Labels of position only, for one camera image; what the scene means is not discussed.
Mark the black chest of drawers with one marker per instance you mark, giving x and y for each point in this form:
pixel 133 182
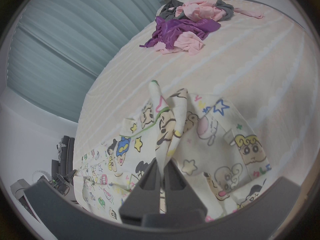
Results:
pixel 67 154

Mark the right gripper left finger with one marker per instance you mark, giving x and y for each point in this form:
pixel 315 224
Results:
pixel 142 196

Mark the blue-green curtain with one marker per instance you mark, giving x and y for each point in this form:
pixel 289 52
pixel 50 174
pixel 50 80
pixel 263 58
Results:
pixel 62 46

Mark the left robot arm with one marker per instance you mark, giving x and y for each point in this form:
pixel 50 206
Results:
pixel 41 177

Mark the bed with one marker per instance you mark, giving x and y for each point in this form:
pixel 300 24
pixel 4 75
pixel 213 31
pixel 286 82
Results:
pixel 237 84

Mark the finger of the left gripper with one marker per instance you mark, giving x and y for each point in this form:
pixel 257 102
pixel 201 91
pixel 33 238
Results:
pixel 71 174

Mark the white printed pyjama top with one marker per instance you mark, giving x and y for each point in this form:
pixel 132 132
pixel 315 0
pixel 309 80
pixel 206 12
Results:
pixel 200 146

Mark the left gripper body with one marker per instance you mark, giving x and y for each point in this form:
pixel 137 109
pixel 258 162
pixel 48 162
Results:
pixel 61 185

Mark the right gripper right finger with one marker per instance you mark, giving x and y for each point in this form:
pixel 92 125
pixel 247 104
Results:
pixel 182 196

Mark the pile of clothes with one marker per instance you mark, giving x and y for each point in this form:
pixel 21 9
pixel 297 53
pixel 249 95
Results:
pixel 190 21

